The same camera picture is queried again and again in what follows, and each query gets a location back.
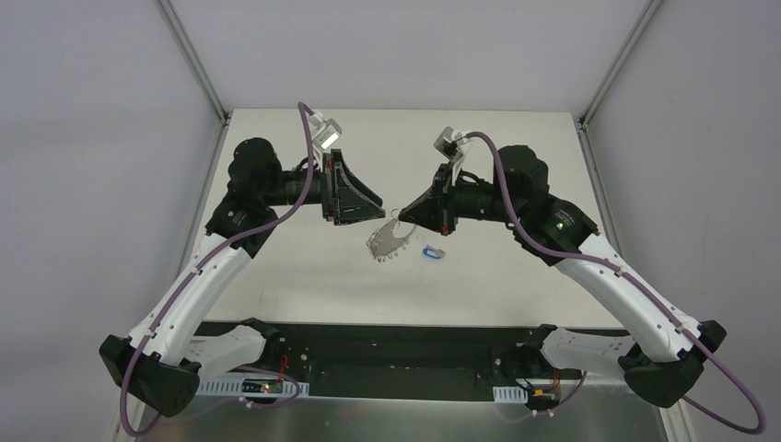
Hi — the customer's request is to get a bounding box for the blue tagged key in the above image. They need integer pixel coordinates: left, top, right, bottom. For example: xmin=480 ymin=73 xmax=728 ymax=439
xmin=422 ymin=246 xmax=446 ymax=260

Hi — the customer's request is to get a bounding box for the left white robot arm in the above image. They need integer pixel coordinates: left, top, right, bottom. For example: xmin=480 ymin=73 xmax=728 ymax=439
xmin=99 ymin=137 xmax=385 ymax=417

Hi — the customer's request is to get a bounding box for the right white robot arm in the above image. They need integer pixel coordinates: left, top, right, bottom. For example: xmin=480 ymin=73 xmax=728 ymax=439
xmin=498 ymin=145 xmax=726 ymax=408

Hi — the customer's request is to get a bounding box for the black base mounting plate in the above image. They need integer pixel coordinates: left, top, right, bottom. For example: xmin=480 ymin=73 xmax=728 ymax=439
xmin=182 ymin=321 xmax=630 ymax=404

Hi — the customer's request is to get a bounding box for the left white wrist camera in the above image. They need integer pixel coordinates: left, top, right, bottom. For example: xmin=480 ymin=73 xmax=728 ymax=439
xmin=308 ymin=112 xmax=343 ymax=151

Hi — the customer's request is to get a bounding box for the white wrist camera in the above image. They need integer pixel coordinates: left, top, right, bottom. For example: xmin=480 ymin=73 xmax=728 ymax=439
xmin=308 ymin=112 xmax=343 ymax=151
xmin=433 ymin=126 xmax=471 ymax=179

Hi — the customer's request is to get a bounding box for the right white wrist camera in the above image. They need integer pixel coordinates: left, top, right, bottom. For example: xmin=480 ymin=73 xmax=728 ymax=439
xmin=433 ymin=126 xmax=471 ymax=179

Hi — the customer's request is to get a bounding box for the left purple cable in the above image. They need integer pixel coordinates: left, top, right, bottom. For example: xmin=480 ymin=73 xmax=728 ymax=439
xmin=119 ymin=101 xmax=321 ymax=436

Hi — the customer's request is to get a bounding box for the purple cable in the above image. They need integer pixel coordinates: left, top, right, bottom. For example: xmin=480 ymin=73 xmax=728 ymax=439
xmin=463 ymin=131 xmax=767 ymax=436
xmin=119 ymin=101 xmax=321 ymax=436

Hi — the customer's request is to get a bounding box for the left white cable duct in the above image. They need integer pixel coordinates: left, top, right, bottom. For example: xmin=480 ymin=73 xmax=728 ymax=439
xmin=195 ymin=375 xmax=309 ymax=399

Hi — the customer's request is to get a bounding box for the white cable duct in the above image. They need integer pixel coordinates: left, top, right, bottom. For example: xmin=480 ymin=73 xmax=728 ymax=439
xmin=195 ymin=375 xmax=309 ymax=399
xmin=492 ymin=386 xmax=529 ymax=404

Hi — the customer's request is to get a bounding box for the right white cable duct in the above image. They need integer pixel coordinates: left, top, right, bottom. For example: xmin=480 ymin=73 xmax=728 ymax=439
xmin=492 ymin=386 xmax=529 ymax=404

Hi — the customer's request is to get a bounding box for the left aluminium frame post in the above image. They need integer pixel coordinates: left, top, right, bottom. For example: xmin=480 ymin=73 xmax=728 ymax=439
xmin=155 ymin=0 xmax=229 ymax=126

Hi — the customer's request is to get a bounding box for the aluminium frame post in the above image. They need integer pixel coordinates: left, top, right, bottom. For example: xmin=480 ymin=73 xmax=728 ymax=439
xmin=155 ymin=0 xmax=229 ymax=126
xmin=578 ymin=0 xmax=666 ymax=130

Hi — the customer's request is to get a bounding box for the right aluminium frame post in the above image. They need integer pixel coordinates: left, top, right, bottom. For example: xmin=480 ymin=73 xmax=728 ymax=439
xmin=578 ymin=0 xmax=666 ymax=130

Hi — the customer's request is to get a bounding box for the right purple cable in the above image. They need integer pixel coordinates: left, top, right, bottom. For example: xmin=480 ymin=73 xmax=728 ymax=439
xmin=463 ymin=131 xmax=767 ymax=436

